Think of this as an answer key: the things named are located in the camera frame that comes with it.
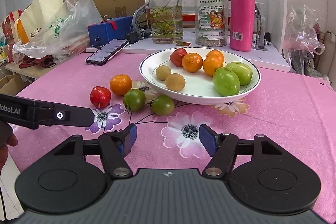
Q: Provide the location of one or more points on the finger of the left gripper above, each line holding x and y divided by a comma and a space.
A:
65, 115

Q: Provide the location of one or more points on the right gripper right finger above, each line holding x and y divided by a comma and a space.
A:
222, 150

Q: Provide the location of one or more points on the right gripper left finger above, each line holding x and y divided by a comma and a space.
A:
115, 146

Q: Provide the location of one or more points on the dark green tomato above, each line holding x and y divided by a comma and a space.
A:
162, 105
134, 100

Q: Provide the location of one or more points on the person's left hand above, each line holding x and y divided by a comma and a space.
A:
7, 139

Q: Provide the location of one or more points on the red fruit on cloth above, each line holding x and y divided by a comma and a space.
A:
100, 97

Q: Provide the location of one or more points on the orange tangerine on cloth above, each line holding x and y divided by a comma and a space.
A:
120, 84

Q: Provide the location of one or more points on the white round plate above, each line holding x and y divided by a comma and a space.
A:
199, 88

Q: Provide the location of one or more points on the light green fruit front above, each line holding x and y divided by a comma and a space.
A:
226, 82

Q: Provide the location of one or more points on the light green fruit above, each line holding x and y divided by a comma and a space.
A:
243, 72
226, 82

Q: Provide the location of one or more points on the light green fruit back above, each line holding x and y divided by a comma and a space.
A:
243, 72

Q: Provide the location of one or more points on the clear plastic bag left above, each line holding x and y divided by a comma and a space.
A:
66, 34

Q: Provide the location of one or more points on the clear plastic bag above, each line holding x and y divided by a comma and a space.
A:
301, 42
66, 34

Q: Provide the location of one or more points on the tan longan front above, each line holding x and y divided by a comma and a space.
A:
175, 82

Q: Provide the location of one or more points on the tan longan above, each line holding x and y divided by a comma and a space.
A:
162, 72
175, 82

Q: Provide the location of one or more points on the pink floral tablecloth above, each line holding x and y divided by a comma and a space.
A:
295, 111

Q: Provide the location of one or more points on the orange tangerine plate front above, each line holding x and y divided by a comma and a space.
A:
211, 64

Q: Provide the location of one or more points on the orange tangerine plate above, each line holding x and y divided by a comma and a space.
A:
216, 53
192, 62
211, 64

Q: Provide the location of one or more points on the black smartphone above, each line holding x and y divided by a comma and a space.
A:
106, 52

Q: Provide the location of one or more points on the tan longan back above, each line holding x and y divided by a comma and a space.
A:
162, 72

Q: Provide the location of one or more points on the orange tangerine plate left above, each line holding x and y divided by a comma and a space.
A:
192, 62

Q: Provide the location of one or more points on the blue machine box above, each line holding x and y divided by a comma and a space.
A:
102, 33

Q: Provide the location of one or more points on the orange tangerine plate back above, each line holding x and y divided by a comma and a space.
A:
216, 53

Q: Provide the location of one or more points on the red fruit in plate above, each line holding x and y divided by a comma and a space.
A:
177, 56

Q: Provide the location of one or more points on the beige paper bag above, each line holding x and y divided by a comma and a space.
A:
34, 18

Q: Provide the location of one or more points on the clear plastic bag right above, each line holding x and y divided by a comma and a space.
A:
301, 42

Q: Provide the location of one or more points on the grey metal lever stand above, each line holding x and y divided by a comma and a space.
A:
140, 17

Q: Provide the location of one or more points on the clear jar with label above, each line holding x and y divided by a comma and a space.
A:
211, 21

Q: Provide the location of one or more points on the pink thermos bottle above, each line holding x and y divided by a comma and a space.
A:
243, 25

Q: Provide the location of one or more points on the grey metal bracket right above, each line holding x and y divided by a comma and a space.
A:
259, 43

